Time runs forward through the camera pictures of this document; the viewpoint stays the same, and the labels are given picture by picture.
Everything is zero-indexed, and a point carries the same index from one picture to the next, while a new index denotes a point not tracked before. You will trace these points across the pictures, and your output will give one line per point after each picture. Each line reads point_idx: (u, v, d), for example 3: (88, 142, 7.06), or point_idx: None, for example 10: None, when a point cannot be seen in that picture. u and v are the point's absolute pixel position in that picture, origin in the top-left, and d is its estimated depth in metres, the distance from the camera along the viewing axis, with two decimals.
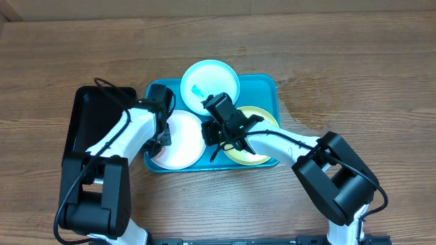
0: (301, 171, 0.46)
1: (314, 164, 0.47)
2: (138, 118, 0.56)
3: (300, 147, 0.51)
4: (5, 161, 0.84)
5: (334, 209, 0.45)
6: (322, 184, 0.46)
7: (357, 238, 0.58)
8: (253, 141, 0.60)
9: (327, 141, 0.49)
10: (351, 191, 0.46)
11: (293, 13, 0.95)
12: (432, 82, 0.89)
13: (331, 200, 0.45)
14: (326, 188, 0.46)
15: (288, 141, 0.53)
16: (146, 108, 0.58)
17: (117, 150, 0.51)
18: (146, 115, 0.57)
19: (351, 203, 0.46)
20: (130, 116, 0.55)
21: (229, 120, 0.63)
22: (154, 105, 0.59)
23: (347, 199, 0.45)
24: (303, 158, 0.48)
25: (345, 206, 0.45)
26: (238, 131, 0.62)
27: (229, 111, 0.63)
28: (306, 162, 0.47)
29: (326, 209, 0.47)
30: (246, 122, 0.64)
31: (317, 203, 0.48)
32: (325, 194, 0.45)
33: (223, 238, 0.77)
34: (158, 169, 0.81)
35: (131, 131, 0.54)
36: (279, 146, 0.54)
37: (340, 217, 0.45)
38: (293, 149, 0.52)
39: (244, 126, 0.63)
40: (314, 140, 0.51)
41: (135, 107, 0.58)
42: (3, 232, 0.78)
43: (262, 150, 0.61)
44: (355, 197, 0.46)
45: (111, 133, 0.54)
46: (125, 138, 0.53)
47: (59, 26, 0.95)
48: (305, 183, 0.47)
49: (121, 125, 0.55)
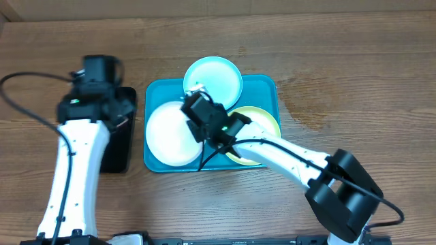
0: (315, 198, 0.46)
1: (328, 190, 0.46)
2: (78, 148, 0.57)
3: (308, 166, 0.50)
4: (5, 161, 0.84)
5: (347, 231, 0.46)
6: (337, 209, 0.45)
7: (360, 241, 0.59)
8: (242, 149, 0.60)
9: (338, 162, 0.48)
10: (362, 211, 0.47)
11: (293, 13, 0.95)
12: (432, 82, 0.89)
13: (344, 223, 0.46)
14: (340, 211, 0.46)
15: (291, 158, 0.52)
16: (86, 107, 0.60)
17: (75, 194, 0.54)
18: (89, 129, 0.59)
19: (361, 223, 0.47)
20: (70, 148, 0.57)
21: (208, 121, 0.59)
22: (96, 96, 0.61)
23: (358, 221, 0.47)
24: (315, 184, 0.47)
25: (356, 226, 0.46)
26: (227, 137, 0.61)
27: (206, 112, 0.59)
28: (319, 190, 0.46)
29: (336, 229, 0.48)
30: (227, 122, 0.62)
31: (326, 222, 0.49)
32: (340, 220, 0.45)
33: (223, 238, 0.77)
34: (157, 169, 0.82)
35: (78, 165, 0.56)
36: (281, 161, 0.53)
37: (351, 237, 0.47)
38: (298, 168, 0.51)
39: (228, 127, 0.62)
40: (321, 159, 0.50)
41: (74, 109, 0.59)
42: (2, 232, 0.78)
43: (254, 157, 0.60)
44: (366, 216, 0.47)
45: (58, 182, 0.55)
46: (75, 180, 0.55)
47: (59, 26, 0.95)
48: (317, 207, 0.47)
49: (65, 163, 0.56)
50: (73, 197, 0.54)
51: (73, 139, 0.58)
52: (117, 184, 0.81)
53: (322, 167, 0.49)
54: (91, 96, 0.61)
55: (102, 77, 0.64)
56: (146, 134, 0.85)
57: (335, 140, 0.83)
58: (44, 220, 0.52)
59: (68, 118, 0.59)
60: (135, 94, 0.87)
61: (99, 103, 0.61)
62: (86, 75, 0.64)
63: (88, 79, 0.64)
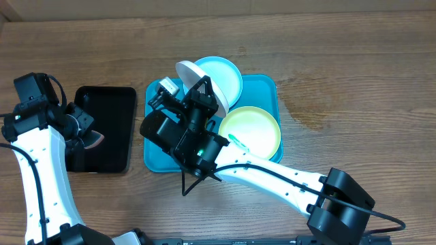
0: (319, 226, 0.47)
1: (330, 215, 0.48)
2: (39, 153, 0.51)
3: (303, 190, 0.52)
4: (5, 161, 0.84)
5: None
6: (339, 231, 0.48)
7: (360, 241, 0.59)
8: (224, 174, 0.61)
9: (333, 182, 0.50)
10: (359, 226, 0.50)
11: (292, 13, 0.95)
12: (432, 82, 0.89)
13: (346, 241, 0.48)
14: (343, 233, 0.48)
15: (284, 182, 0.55)
16: (33, 120, 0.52)
17: (52, 197, 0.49)
18: (42, 136, 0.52)
19: (358, 236, 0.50)
20: (30, 156, 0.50)
21: (177, 145, 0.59)
22: (37, 106, 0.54)
23: (357, 236, 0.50)
24: (317, 212, 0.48)
25: (355, 240, 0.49)
26: (202, 165, 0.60)
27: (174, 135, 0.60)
28: (321, 216, 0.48)
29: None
30: (199, 145, 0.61)
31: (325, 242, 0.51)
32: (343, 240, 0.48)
33: (223, 238, 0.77)
34: (157, 169, 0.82)
35: (43, 170, 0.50)
36: (274, 188, 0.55)
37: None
38: (293, 194, 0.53)
39: (203, 150, 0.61)
40: (315, 182, 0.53)
41: (21, 126, 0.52)
42: (2, 232, 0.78)
43: (241, 181, 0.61)
44: (362, 229, 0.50)
45: (30, 191, 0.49)
46: (47, 183, 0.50)
47: (59, 26, 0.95)
48: (321, 234, 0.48)
49: (29, 172, 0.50)
50: (49, 199, 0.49)
51: (29, 148, 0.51)
52: (117, 184, 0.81)
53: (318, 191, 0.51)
54: (33, 107, 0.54)
55: (39, 90, 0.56)
56: None
57: (335, 139, 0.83)
58: (27, 231, 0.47)
59: (18, 135, 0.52)
60: (135, 95, 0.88)
61: (43, 111, 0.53)
62: (20, 94, 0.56)
63: (27, 98, 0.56)
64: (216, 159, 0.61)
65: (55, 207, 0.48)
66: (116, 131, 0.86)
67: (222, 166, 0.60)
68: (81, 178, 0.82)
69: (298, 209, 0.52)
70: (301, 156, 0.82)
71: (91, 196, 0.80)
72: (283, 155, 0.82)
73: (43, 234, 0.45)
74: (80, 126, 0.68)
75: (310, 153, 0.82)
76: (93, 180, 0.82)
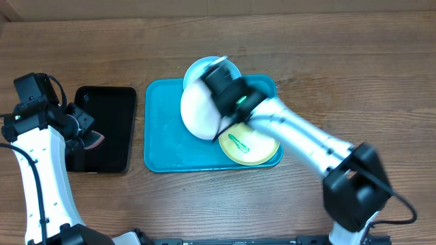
0: (330, 186, 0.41)
1: (345, 180, 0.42)
2: (39, 152, 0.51)
3: (328, 154, 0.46)
4: (5, 161, 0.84)
5: (353, 222, 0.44)
6: (349, 201, 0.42)
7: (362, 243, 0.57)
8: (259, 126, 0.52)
9: (360, 154, 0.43)
10: (372, 205, 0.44)
11: (292, 13, 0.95)
12: (432, 82, 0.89)
13: (351, 211, 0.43)
14: (352, 203, 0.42)
15: (310, 142, 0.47)
16: (33, 120, 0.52)
17: (52, 197, 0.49)
18: (42, 136, 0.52)
19: (367, 214, 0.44)
20: (30, 156, 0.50)
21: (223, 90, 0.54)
22: (38, 107, 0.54)
23: (365, 214, 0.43)
24: (332, 174, 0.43)
25: (364, 218, 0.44)
26: (240, 112, 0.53)
27: (223, 82, 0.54)
28: (336, 178, 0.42)
29: (340, 217, 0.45)
30: (244, 91, 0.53)
31: (332, 210, 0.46)
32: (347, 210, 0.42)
33: (223, 238, 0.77)
34: (157, 169, 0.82)
35: (43, 170, 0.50)
36: (297, 143, 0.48)
37: (357, 226, 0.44)
38: (318, 154, 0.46)
39: (244, 99, 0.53)
40: (344, 150, 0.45)
41: (21, 126, 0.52)
42: (3, 232, 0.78)
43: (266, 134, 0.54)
44: (374, 211, 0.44)
45: (30, 191, 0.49)
46: (47, 183, 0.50)
47: (59, 27, 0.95)
48: (330, 196, 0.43)
49: (29, 172, 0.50)
50: (49, 199, 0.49)
51: (30, 148, 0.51)
52: (117, 184, 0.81)
53: (344, 157, 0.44)
54: (33, 107, 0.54)
55: (39, 90, 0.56)
56: (146, 135, 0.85)
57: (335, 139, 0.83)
58: (28, 231, 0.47)
59: (18, 135, 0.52)
60: (135, 95, 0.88)
61: (43, 111, 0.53)
62: (20, 94, 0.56)
63: (27, 98, 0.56)
64: (256, 109, 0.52)
65: (55, 208, 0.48)
66: (116, 131, 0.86)
67: (258, 116, 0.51)
68: (81, 178, 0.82)
69: (317, 169, 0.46)
70: None
71: (91, 196, 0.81)
72: (284, 154, 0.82)
73: (43, 234, 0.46)
74: (80, 126, 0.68)
75: None
76: (93, 179, 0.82)
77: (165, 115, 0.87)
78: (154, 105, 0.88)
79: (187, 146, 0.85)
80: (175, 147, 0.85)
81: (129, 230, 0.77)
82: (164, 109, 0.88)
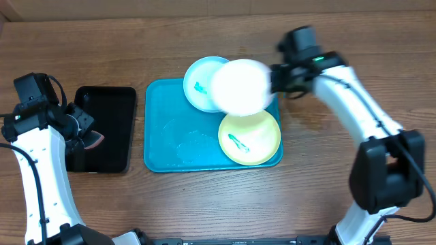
0: (366, 151, 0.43)
1: (384, 155, 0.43)
2: (39, 152, 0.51)
3: (377, 126, 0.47)
4: (5, 161, 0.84)
5: (368, 196, 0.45)
6: (379, 177, 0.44)
7: (367, 239, 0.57)
8: (323, 85, 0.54)
9: (409, 137, 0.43)
10: (393, 190, 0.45)
11: (292, 13, 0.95)
12: (432, 82, 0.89)
13: (375, 188, 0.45)
14: (378, 177, 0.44)
15: (366, 111, 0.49)
16: (33, 120, 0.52)
17: (52, 197, 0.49)
18: (42, 136, 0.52)
19: (387, 198, 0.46)
20: (30, 156, 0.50)
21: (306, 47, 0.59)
22: (38, 107, 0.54)
23: (385, 197, 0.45)
24: (374, 141, 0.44)
25: (380, 197, 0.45)
26: (313, 66, 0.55)
27: (307, 43, 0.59)
28: (377, 148, 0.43)
29: (359, 188, 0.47)
30: (324, 55, 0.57)
31: (355, 179, 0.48)
32: (372, 185, 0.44)
33: (223, 238, 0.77)
34: (157, 169, 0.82)
35: (43, 169, 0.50)
36: (351, 108, 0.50)
37: (368, 202, 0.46)
38: (368, 123, 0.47)
39: (321, 58, 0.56)
40: (394, 129, 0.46)
41: (21, 126, 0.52)
42: (2, 232, 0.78)
43: (328, 96, 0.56)
44: (395, 199, 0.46)
45: (30, 191, 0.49)
46: (47, 183, 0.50)
47: (59, 26, 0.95)
48: (362, 161, 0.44)
49: (29, 172, 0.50)
50: (49, 199, 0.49)
51: (30, 148, 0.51)
52: (117, 184, 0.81)
53: (392, 133, 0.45)
54: (33, 107, 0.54)
55: (39, 90, 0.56)
56: (146, 135, 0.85)
57: (336, 139, 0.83)
58: (27, 231, 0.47)
59: (18, 135, 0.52)
60: (135, 95, 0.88)
61: (43, 111, 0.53)
62: (20, 93, 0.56)
63: (27, 98, 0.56)
64: (328, 69, 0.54)
65: (55, 208, 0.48)
66: (116, 131, 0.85)
67: (328, 74, 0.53)
68: (81, 178, 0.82)
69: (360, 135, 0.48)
70: (301, 156, 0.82)
71: (91, 196, 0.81)
72: (283, 154, 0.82)
73: (43, 235, 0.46)
74: (80, 126, 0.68)
75: (310, 153, 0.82)
76: (93, 179, 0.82)
77: (165, 115, 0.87)
78: (154, 105, 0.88)
79: (187, 146, 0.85)
80: (175, 147, 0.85)
81: (129, 230, 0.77)
82: (164, 109, 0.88)
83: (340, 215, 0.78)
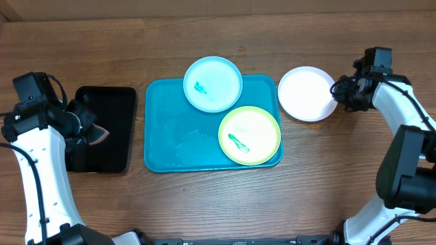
0: (405, 131, 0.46)
1: (421, 140, 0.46)
2: (39, 152, 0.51)
3: (422, 121, 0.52)
4: (4, 161, 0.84)
5: (393, 180, 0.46)
6: (409, 159, 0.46)
7: (372, 239, 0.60)
8: (383, 92, 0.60)
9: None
10: (419, 186, 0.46)
11: (292, 13, 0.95)
12: (432, 82, 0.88)
13: (402, 169, 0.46)
14: (409, 161, 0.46)
15: (415, 112, 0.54)
16: (34, 120, 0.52)
17: (52, 197, 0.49)
18: (41, 136, 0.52)
19: (411, 191, 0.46)
20: (30, 156, 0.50)
21: (377, 66, 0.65)
22: (38, 107, 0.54)
23: (411, 188, 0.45)
24: (415, 128, 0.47)
25: (405, 185, 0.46)
26: (379, 77, 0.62)
27: (382, 61, 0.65)
28: (417, 133, 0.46)
29: (385, 177, 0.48)
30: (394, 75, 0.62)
31: (384, 169, 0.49)
32: (400, 167, 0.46)
33: (223, 238, 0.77)
34: (157, 169, 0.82)
35: (43, 169, 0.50)
36: (402, 108, 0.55)
37: (391, 188, 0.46)
38: (415, 120, 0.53)
39: (389, 75, 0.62)
40: None
41: (21, 126, 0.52)
42: (3, 232, 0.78)
43: (382, 103, 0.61)
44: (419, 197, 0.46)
45: (30, 191, 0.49)
46: (48, 184, 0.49)
47: (59, 26, 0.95)
48: (397, 143, 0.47)
49: (29, 172, 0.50)
50: (49, 199, 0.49)
51: (30, 148, 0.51)
52: (117, 184, 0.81)
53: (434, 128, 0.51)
54: (33, 107, 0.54)
55: (39, 90, 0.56)
56: (146, 135, 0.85)
57: (336, 139, 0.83)
58: (27, 231, 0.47)
59: (18, 135, 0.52)
60: (135, 95, 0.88)
61: (43, 111, 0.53)
62: (20, 93, 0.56)
63: (26, 98, 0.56)
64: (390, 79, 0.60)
65: (55, 207, 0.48)
66: (116, 131, 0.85)
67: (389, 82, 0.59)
68: (81, 178, 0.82)
69: None
70: (301, 155, 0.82)
71: (91, 196, 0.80)
72: (284, 154, 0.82)
73: (43, 234, 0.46)
74: (82, 122, 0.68)
75: (310, 153, 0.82)
76: (92, 179, 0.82)
77: (165, 114, 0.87)
78: (154, 105, 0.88)
79: (187, 146, 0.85)
80: (175, 147, 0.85)
81: (129, 230, 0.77)
82: (163, 109, 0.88)
83: (339, 215, 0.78)
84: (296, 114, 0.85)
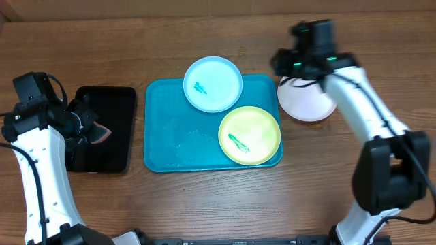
0: (371, 149, 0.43)
1: (387, 152, 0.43)
2: (39, 152, 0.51)
3: (383, 125, 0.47)
4: (5, 161, 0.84)
5: (370, 196, 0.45)
6: (381, 176, 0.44)
7: (367, 239, 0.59)
8: (334, 86, 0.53)
9: (414, 137, 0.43)
10: (395, 192, 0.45)
11: (292, 13, 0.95)
12: (432, 82, 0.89)
13: (377, 186, 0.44)
14: (380, 176, 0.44)
15: (373, 113, 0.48)
16: (34, 120, 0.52)
17: (52, 197, 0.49)
18: (42, 135, 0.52)
19: (389, 200, 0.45)
20: (30, 156, 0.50)
21: (319, 47, 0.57)
22: (38, 107, 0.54)
23: (388, 197, 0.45)
24: (380, 141, 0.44)
25: (382, 197, 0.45)
26: (325, 65, 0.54)
27: (324, 39, 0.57)
28: (382, 145, 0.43)
29: (362, 188, 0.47)
30: (338, 55, 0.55)
31: (357, 179, 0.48)
32: (375, 183, 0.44)
33: (223, 238, 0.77)
34: (157, 169, 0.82)
35: (43, 169, 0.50)
36: (358, 109, 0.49)
37: (370, 202, 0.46)
38: (374, 123, 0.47)
39: (334, 59, 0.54)
40: (400, 129, 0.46)
41: (22, 126, 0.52)
42: (3, 232, 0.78)
43: (337, 96, 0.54)
44: (398, 201, 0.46)
45: (30, 191, 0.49)
46: (48, 183, 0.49)
47: (59, 26, 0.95)
48: (366, 158, 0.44)
49: (28, 172, 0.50)
50: (49, 199, 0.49)
51: (30, 148, 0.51)
52: (117, 184, 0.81)
53: (398, 134, 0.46)
54: (33, 107, 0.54)
55: (39, 90, 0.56)
56: (146, 135, 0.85)
57: (336, 139, 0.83)
58: (27, 231, 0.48)
59: (18, 135, 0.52)
60: (135, 95, 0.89)
61: (43, 111, 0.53)
62: (20, 93, 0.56)
63: (26, 98, 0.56)
64: (338, 69, 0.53)
65: (55, 207, 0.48)
66: (116, 131, 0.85)
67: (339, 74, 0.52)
68: (81, 178, 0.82)
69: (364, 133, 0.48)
70: (301, 155, 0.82)
71: (91, 196, 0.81)
72: (284, 154, 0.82)
73: (43, 234, 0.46)
74: (82, 123, 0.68)
75: (310, 154, 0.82)
76: (92, 179, 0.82)
77: (165, 115, 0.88)
78: (154, 105, 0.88)
79: (188, 146, 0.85)
80: (175, 147, 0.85)
81: (129, 230, 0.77)
82: (163, 109, 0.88)
83: (340, 215, 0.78)
84: (296, 113, 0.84)
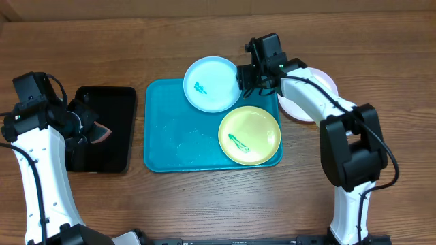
0: (325, 127, 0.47)
1: (342, 126, 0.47)
2: (39, 152, 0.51)
3: (334, 107, 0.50)
4: (5, 161, 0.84)
5: (338, 171, 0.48)
6: (342, 150, 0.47)
7: (358, 226, 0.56)
8: (288, 86, 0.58)
9: (362, 111, 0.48)
10: (358, 162, 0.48)
11: (292, 13, 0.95)
12: (432, 82, 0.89)
13: (340, 160, 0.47)
14: (340, 150, 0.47)
15: (323, 98, 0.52)
16: (33, 120, 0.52)
17: (52, 198, 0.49)
18: (42, 136, 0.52)
19: (355, 171, 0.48)
20: (30, 156, 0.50)
21: (270, 57, 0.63)
22: (38, 107, 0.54)
23: (354, 169, 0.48)
24: (332, 118, 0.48)
25: (349, 169, 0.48)
26: (278, 72, 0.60)
27: (273, 50, 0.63)
28: (335, 122, 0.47)
29: (330, 167, 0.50)
30: (287, 62, 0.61)
31: (325, 159, 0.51)
32: (338, 157, 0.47)
33: (223, 238, 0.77)
34: (157, 169, 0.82)
35: (43, 169, 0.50)
36: (310, 99, 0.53)
37: (340, 177, 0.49)
38: (325, 107, 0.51)
39: (283, 66, 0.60)
40: (349, 106, 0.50)
41: (22, 126, 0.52)
42: (2, 232, 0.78)
43: (293, 95, 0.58)
44: (364, 171, 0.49)
45: (30, 192, 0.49)
46: (48, 183, 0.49)
47: (59, 26, 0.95)
48: (325, 137, 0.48)
49: (28, 173, 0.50)
50: (49, 199, 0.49)
51: (30, 148, 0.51)
52: (117, 184, 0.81)
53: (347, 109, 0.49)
54: (33, 107, 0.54)
55: (39, 90, 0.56)
56: (146, 135, 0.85)
57: None
58: (27, 231, 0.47)
59: (18, 135, 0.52)
60: (135, 95, 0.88)
61: (43, 111, 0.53)
62: (20, 93, 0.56)
63: (26, 98, 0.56)
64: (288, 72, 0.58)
65: (55, 208, 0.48)
66: (116, 131, 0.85)
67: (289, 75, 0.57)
68: (81, 178, 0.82)
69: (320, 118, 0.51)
70: (301, 156, 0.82)
71: (91, 196, 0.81)
72: (284, 154, 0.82)
73: (43, 235, 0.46)
74: (82, 122, 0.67)
75: (310, 153, 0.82)
76: (92, 179, 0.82)
77: (165, 114, 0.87)
78: (154, 104, 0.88)
79: (188, 146, 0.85)
80: (175, 146, 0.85)
81: (129, 231, 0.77)
82: (164, 109, 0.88)
83: None
84: (296, 114, 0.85)
